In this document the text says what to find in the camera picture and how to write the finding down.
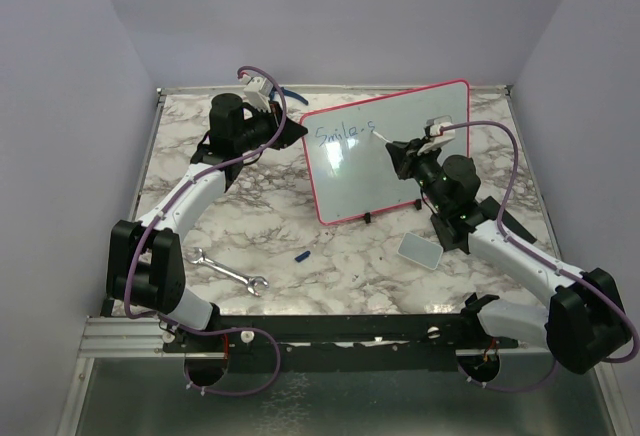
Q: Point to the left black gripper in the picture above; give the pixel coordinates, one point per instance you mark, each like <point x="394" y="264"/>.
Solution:
<point x="290" y="132"/>

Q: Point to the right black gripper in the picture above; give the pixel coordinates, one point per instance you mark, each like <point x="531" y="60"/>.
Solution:
<point x="405" y="156"/>

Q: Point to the blue marker cap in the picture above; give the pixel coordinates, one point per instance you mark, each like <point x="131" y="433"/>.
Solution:
<point x="303" y="256"/>

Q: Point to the silver combination wrench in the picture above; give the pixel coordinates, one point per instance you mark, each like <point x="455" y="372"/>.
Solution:
<point x="253" y="284"/>

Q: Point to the white whiteboard eraser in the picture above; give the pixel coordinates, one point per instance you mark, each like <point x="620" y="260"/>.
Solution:
<point x="420" y="251"/>

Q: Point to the red-framed whiteboard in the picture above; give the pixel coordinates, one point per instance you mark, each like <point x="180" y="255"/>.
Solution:
<point x="351" y="171"/>

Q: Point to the blue whiteboard marker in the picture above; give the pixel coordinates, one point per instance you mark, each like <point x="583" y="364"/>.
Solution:
<point x="380" y="137"/>

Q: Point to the blue-handled pliers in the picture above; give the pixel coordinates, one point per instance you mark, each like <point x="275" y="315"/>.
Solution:
<point x="290" y="94"/>

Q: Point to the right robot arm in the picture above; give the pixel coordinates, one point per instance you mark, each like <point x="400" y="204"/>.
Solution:
<point x="579" y="318"/>

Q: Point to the aluminium table frame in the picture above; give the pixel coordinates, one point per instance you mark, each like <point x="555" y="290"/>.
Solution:
<point x="277" y="344"/>

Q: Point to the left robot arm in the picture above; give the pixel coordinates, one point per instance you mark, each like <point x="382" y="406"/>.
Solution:
<point x="145" y="262"/>

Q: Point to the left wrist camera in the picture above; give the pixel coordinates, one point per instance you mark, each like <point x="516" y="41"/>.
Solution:
<point x="257" y="91"/>

